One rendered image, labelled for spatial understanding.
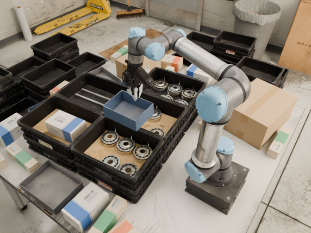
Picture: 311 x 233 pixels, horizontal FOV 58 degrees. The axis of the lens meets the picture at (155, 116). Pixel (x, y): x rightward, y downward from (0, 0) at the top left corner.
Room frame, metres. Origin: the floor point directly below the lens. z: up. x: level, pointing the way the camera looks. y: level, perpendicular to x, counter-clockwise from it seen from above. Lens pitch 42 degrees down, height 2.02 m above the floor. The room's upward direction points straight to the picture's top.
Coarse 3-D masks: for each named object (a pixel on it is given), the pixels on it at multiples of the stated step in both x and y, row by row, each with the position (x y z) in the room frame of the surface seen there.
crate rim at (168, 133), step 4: (144, 92) 1.44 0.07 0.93; (152, 96) 1.40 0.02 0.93; (156, 96) 1.40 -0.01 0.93; (164, 100) 1.36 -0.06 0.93; (176, 104) 1.32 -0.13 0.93; (184, 108) 1.29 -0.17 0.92; (184, 112) 1.25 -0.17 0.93; (180, 116) 1.21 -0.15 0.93; (176, 120) 1.18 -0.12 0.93; (180, 120) 1.20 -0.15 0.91; (176, 124) 1.15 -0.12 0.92; (140, 128) 1.11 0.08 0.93; (172, 128) 1.11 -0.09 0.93; (148, 132) 1.08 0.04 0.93; (152, 132) 1.08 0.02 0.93; (168, 132) 1.08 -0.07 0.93; (160, 136) 1.05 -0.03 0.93; (164, 136) 1.05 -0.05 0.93; (168, 136) 1.07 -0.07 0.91; (164, 140) 1.04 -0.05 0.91
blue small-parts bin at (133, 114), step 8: (120, 96) 1.17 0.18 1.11; (128, 96) 1.16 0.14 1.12; (104, 104) 1.07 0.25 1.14; (112, 104) 1.11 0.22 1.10; (120, 104) 1.14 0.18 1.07; (128, 104) 1.14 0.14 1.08; (136, 104) 1.13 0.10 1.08; (144, 104) 1.10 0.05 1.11; (152, 104) 1.06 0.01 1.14; (104, 112) 1.06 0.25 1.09; (112, 112) 1.03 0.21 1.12; (120, 112) 1.08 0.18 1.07; (128, 112) 1.08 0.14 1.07; (136, 112) 1.08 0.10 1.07; (144, 112) 1.01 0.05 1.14; (152, 112) 1.06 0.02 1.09; (120, 120) 1.00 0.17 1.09; (128, 120) 0.97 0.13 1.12; (136, 120) 0.95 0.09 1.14; (144, 120) 1.01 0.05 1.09; (136, 128) 0.95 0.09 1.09
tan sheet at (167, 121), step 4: (164, 116) 1.32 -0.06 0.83; (168, 116) 1.32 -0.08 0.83; (160, 120) 1.29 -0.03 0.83; (164, 120) 1.29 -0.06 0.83; (168, 120) 1.29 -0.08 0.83; (172, 120) 1.29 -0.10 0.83; (144, 124) 1.25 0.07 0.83; (148, 124) 1.25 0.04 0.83; (152, 124) 1.25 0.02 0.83; (156, 124) 1.25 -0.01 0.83; (160, 124) 1.25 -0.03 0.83; (164, 124) 1.25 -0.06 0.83; (168, 124) 1.25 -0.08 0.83; (172, 124) 1.25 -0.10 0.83; (144, 128) 1.22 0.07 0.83; (148, 128) 1.22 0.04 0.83; (152, 128) 1.22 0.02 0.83; (164, 128) 1.22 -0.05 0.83; (168, 128) 1.22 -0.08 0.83
